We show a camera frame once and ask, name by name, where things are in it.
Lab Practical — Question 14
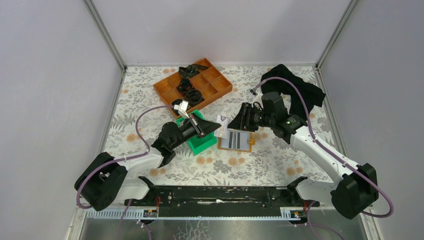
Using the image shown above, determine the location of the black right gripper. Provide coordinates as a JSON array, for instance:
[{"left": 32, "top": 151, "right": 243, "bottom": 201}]
[{"left": 227, "top": 102, "right": 275, "bottom": 133}]

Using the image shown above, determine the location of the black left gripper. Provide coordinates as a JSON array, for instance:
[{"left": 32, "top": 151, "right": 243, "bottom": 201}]
[{"left": 170, "top": 113, "right": 221, "bottom": 150}]

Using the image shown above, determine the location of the silver VIP card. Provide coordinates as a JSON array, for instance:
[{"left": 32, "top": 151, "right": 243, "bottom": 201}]
[{"left": 214, "top": 115, "right": 229, "bottom": 139}]

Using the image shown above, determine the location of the orange leather card holder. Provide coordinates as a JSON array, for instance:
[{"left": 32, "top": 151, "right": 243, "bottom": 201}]
[{"left": 217, "top": 131, "right": 256, "bottom": 153}]

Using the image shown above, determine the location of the white card with magnetic stripe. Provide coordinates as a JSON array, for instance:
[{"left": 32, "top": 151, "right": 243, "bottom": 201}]
[{"left": 225, "top": 131, "right": 234, "bottom": 149}]

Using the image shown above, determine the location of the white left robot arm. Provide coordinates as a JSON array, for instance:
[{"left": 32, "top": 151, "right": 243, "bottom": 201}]
[{"left": 74, "top": 116, "right": 221, "bottom": 211}]

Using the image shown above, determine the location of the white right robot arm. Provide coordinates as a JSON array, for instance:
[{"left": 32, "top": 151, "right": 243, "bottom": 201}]
[{"left": 227, "top": 92, "right": 380, "bottom": 219}]

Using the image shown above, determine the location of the green plastic bin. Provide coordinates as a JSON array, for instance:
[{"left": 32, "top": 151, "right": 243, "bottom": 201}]
[{"left": 176, "top": 110, "right": 218, "bottom": 155}]

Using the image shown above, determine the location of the rolled dark belt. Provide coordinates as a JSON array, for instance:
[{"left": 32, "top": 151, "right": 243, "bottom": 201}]
[
  {"left": 184, "top": 89, "right": 204, "bottom": 107},
  {"left": 171, "top": 98, "right": 185, "bottom": 112},
  {"left": 176, "top": 78, "right": 194, "bottom": 97}
]

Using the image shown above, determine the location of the wooden compartment tray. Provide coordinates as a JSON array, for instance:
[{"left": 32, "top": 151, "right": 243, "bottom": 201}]
[{"left": 153, "top": 57, "right": 233, "bottom": 113}]

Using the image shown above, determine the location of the black cloth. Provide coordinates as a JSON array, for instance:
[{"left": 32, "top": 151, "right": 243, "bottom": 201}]
[{"left": 260, "top": 64, "right": 326, "bottom": 123}]

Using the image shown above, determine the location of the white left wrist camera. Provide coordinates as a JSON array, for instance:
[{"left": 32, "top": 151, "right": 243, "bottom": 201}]
[{"left": 174, "top": 100, "right": 189, "bottom": 119}]

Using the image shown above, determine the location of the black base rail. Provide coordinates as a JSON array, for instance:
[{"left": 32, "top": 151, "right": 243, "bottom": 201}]
[{"left": 125, "top": 185, "right": 320, "bottom": 218}]

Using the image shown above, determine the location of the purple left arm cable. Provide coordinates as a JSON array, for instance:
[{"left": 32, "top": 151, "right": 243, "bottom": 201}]
[{"left": 76, "top": 105, "right": 175, "bottom": 240}]

